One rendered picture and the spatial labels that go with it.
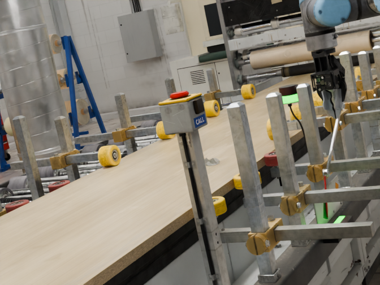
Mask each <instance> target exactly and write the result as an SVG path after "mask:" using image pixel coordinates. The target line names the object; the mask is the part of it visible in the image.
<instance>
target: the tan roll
mask: <svg viewBox="0 0 380 285"><path fill-rule="evenodd" d="M336 39H337V43H338V45H337V46H336V47H334V48H335V51H336V52H334V53H331V54H330V55H333V56H339V54H340V53H341V52H343V51H349V52H351V54H352V53H359V52H361V51H369V50H373V47H374V43H375V42H380V36H375V37H371V33H370V30H368V31H362V32H356V33H350V34H344V35H341V36H338V38H336ZM312 60H313V57H312V54H311V51H307V47H306V42H301V43H297V44H291V45H285V46H279V47H273V48H269V49H263V50H257V51H252V52H251V53H250V57H249V59H244V60H240V61H238V63H239V65H240V66H242V65H246V64H251V66H252V68H253V69H254V70H257V69H262V68H268V67H275V66H281V65H285V64H292V63H299V62H305V61H312Z"/></svg>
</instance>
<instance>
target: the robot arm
mask: <svg viewBox="0 0 380 285"><path fill-rule="evenodd" d="M299 7H300V10H301V16H302V20H303V27H304V33H305V41H306V47H307V51H311V54H312V57H313V61H314V68H315V73H313V74H311V75H310V77H311V81H312V87H313V91H314V92H315V91H317V94H318V95H319V97H320V98H321V100H322V101H323V104H322V106H323V109H324V110H327V111H328V112H329V114H330V115H331V116H332V117H333V118H334V119H337V118H338V117H339V115H340V113H341V111H342V108H343V104H344V100H345V97H346V92H347V85H346V81H345V78H344V77H345V68H344V67H343V66H342V65H341V64H340V63H339V61H338V60H337V59H336V58H335V57H334V56H333V55H330V54H331V53H334V52H336V51H335V47H336V46H337V45H338V43H337V39H336V38H338V35H337V34H336V32H335V31H336V30H335V27H336V26H338V25H341V24H343V23H348V22H352V21H356V20H361V19H367V18H372V17H375V16H380V0H299ZM314 79H316V84H315V80H314ZM313 81H314V86H313ZM332 89H335V91H334V92H333V97H334V98H335V108H336V109H334V104H333V102H332V93H331V92H330V91H328V90H332Z"/></svg>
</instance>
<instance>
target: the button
mask: <svg viewBox="0 0 380 285"><path fill-rule="evenodd" d="M188 94H189V92H187V90H185V91H181V92H176V93H172V94H171V95H170V98H172V99H177V98H182V97H186V96H188Z"/></svg>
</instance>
